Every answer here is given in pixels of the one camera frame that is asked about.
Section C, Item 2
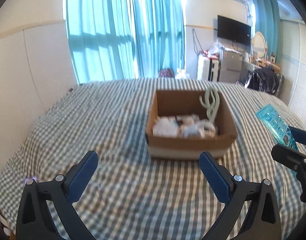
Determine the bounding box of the teal blister pack tray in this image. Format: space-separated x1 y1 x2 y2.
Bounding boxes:
256 105 298 151

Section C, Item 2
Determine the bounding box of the pale green clothes hanger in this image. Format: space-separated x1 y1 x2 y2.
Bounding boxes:
199 87 220 124

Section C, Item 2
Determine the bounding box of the black jacket on chair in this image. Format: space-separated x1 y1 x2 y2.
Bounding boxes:
244 67 285 97

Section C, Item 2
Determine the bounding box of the white louvred wardrobe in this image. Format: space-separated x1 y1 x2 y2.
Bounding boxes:
280 20 306 128

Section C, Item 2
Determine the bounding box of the oval vanity mirror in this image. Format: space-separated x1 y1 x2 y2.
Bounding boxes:
251 31 267 59

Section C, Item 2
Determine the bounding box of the silver mini fridge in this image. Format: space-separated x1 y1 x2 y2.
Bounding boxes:
218 48 242 83

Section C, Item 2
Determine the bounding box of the white suitcase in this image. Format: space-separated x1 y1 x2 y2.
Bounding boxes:
197 54 219 82

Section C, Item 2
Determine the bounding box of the teal side curtain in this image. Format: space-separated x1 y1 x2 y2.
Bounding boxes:
252 0 282 63

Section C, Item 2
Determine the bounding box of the brown cardboard box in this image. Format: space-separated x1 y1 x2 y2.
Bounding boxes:
145 88 237 160

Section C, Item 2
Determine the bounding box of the clear plastic bag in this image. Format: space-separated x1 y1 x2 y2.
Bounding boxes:
175 68 190 79

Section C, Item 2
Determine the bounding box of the dark red patterned bag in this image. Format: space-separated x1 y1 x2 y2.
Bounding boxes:
158 68 175 78

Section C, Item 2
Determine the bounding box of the teal window curtain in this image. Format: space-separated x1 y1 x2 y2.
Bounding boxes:
65 0 185 83

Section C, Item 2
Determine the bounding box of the black wall television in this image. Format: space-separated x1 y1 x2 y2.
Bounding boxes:
217 15 251 47

